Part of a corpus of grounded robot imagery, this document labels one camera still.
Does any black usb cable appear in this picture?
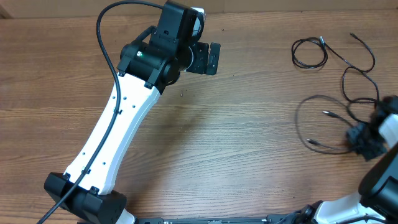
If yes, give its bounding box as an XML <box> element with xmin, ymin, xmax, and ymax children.
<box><xmin>291</xmin><ymin>32</ymin><xmax>381</xmax><ymax>125</ymax></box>
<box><xmin>294</xmin><ymin>95</ymin><xmax>358</xmax><ymax>156</ymax></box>

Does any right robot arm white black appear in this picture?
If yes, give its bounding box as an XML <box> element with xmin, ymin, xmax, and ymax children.
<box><xmin>285</xmin><ymin>96</ymin><xmax>397</xmax><ymax>223</ymax></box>

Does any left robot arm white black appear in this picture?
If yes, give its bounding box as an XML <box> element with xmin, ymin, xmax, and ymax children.
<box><xmin>44</xmin><ymin>1</ymin><xmax>221</xmax><ymax>223</ymax></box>

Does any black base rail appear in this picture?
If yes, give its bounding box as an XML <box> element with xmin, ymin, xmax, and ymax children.
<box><xmin>134</xmin><ymin>214</ymin><xmax>303</xmax><ymax>224</ymax></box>

